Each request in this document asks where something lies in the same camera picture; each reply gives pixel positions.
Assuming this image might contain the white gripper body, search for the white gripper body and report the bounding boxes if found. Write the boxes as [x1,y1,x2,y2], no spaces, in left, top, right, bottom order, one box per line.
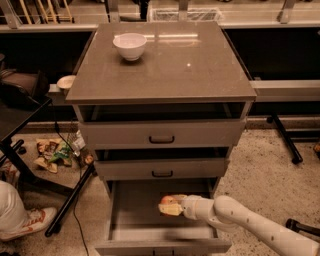
[181,195,215,221]

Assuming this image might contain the red apple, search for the red apple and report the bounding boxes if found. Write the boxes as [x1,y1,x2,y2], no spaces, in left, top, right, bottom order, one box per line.
[160,195,178,205]

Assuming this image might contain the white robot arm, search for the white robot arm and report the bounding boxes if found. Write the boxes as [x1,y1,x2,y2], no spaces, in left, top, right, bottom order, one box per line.
[158,195,320,256]

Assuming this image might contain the bottom grey drawer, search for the bottom grey drawer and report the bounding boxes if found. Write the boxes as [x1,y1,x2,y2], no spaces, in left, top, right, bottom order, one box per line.
[96,178,231,256]

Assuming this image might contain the grey drawer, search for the grey drawer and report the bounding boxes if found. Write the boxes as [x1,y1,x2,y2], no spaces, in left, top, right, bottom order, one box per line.
[79,120,245,150]
[95,158,229,180]
[96,178,231,256]

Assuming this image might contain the top grey drawer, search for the top grey drawer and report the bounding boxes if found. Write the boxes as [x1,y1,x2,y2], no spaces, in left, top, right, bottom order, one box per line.
[79,120,245,150]

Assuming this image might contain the middle grey drawer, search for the middle grey drawer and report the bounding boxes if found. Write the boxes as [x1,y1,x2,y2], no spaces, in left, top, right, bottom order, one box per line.
[95,158,229,180]

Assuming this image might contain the grey drawer cabinet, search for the grey drawer cabinet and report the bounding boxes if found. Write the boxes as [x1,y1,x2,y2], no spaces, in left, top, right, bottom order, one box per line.
[65,21,258,256]

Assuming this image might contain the black chair caster leg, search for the black chair caster leg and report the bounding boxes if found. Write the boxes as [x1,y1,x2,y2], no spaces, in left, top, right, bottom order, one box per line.
[285,218,320,237]

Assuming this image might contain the black stand leg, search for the black stand leg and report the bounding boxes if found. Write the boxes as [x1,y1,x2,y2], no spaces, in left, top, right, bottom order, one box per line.
[266,114,320,165]

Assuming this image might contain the snack bags on floor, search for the snack bags on floor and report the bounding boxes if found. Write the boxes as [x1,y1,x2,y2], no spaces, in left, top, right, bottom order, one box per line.
[34,131,94,173]

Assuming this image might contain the white orange sneaker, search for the white orange sneaker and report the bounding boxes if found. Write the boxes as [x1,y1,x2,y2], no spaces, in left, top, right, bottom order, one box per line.
[0,207,57,241]

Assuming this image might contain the white ceramic bowl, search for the white ceramic bowl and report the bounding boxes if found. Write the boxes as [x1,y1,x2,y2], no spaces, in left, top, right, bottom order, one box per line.
[113,33,147,61]

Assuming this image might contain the white trouser leg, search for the white trouser leg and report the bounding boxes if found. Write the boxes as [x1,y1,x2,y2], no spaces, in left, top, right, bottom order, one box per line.
[0,181,28,232]

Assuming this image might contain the black side table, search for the black side table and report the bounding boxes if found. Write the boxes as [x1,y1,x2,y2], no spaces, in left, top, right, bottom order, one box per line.
[0,94,96,238]

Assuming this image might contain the black cable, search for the black cable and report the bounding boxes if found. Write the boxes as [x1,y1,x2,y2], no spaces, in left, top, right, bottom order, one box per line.
[49,99,90,256]

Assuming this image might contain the wire mesh basket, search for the wire mesh basket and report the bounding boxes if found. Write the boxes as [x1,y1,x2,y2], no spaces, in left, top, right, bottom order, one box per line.
[147,8,223,22]

